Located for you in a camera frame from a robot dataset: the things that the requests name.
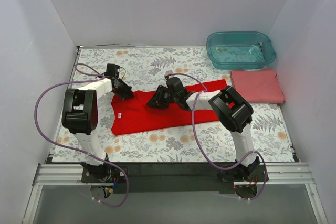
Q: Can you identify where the red t shirt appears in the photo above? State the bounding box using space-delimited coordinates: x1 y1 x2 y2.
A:
110 79 236 136

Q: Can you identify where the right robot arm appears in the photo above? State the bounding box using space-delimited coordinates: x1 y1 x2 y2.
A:
147 77 260 181

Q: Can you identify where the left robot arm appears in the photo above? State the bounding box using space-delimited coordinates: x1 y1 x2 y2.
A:
61 63 134 182

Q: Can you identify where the aluminium frame rail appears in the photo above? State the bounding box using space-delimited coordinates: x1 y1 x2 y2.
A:
34 162 316 185

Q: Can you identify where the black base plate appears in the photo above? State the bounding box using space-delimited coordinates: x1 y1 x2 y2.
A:
80 162 268 195

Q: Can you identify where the teal plastic bin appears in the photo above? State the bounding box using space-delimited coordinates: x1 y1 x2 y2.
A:
206 31 276 70

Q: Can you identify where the folded pink t shirt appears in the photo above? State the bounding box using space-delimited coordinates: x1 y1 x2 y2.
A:
231 69 286 104

